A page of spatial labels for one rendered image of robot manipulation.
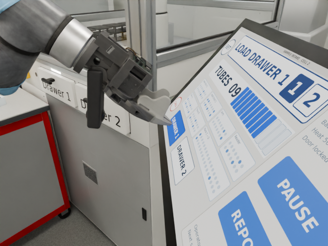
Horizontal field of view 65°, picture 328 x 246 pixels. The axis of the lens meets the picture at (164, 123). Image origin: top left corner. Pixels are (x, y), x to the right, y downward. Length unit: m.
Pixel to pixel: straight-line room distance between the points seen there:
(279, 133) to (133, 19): 0.52
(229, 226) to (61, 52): 0.35
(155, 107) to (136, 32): 0.29
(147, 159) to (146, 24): 0.43
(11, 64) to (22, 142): 0.89
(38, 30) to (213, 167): 0.33
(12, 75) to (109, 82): 0.16
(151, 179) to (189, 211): 0.57
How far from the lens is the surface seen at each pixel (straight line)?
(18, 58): 0.50
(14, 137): 1.34
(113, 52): 0.46
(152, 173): 0.91
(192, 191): 0.38
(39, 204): 1.58
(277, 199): 0.28
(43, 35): 0.46
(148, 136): 0.81
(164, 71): 0.78
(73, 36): 0.46
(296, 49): 0.42
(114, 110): 0.87
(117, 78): 0.46
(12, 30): 0.48
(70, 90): 1.10
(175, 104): 0.61
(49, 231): 1.75
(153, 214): 1.04
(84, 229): 1.69
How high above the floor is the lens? 1.27
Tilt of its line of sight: 29 degrees down
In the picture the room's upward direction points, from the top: straight up
